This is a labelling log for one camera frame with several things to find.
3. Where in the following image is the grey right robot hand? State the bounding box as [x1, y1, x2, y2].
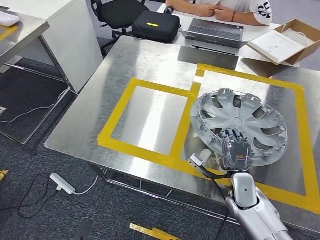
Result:
[218, 127, 253, 172]

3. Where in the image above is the grey plastic wheel cover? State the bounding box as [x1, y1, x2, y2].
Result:
[189, 88, 289, 168]

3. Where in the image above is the yellow workbench tape outline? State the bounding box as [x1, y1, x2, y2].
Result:
[97, 63, 320, 216]

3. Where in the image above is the steel workbench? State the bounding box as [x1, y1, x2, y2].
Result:
[44, 35, 320, 237]

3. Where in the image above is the white flat board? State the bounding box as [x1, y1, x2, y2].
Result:
[247, 28, 306, 65]

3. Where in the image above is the grey laptop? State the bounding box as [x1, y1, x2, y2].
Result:
[179, 17, 248, 50]

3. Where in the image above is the yellow floor tape strip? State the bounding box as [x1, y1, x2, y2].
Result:
[128, 222, 181, 240]

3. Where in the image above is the brown cardboard box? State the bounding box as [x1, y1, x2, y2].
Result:
[247, 18, 320, 66]

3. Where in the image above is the person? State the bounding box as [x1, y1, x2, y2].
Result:
[164, 0, 274, 27]

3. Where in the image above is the black zip case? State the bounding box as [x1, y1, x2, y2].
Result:
[131, 10, 182, 45]

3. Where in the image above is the black office chair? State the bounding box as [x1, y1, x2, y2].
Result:
[90, 0, 151, 42]

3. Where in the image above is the white power strip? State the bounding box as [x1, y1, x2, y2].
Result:
[49, 172, 77, 196]

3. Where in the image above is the white desk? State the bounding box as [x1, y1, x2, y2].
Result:
[0, 0, 104, 95]

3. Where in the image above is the steel table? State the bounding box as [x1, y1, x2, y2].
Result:
[0, 6, 78, 147]

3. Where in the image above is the yellow table tape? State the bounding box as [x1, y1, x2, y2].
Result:
[0, 25, 20, 43]

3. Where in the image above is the white rounded plastic object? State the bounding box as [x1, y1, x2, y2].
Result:
[0, 10, 21, 28]

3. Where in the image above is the black camera cable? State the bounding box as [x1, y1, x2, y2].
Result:
[199, 167, 230, 240]

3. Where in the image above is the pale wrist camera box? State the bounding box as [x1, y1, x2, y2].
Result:
[186, 153, 205, 170]

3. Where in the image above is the white floor cable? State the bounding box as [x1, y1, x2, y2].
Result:
[0, 88, 66, 125]
[74, 174, 100, 196]

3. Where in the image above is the black floor cable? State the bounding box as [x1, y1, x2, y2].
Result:
[0, 171, 61, 220]

